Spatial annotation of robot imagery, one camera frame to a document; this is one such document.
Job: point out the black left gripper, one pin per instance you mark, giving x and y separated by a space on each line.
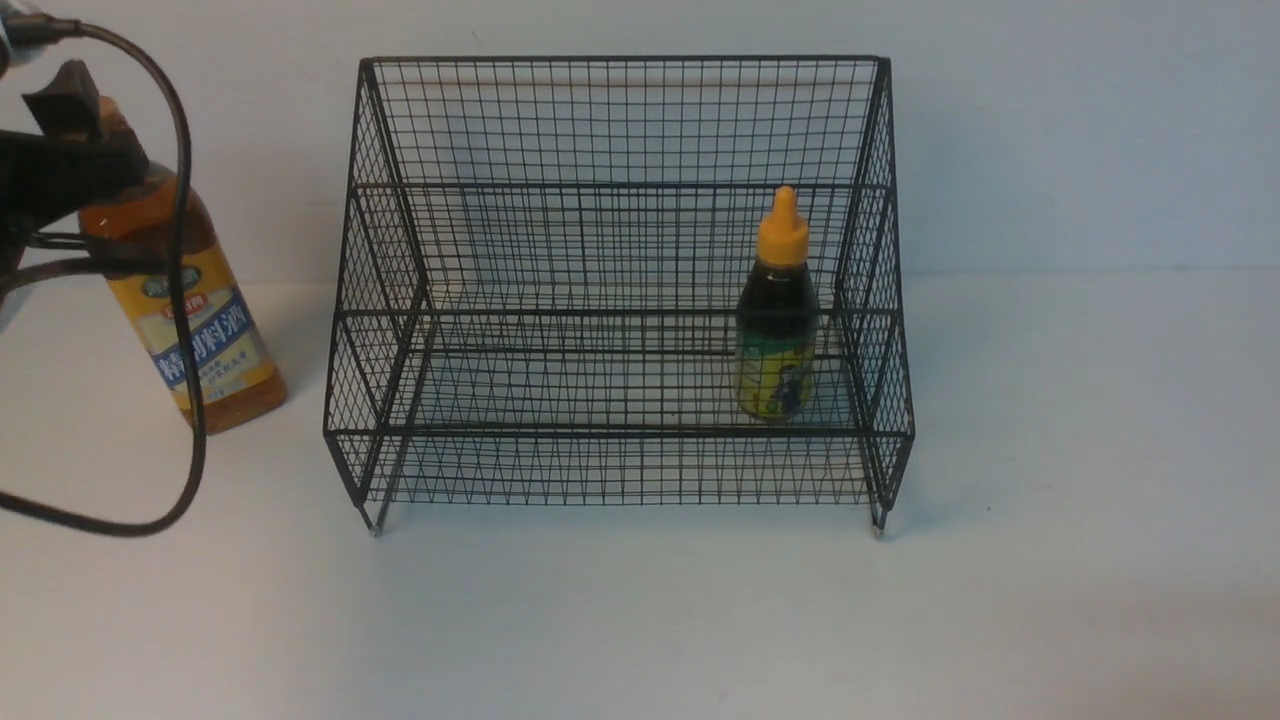
74 162

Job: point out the large cooking wine bottle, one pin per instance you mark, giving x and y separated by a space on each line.
239 378

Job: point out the small dark sauce bottle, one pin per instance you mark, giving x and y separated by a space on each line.
777 317

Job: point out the black wire mesh shelf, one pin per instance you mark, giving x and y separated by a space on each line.
540 267

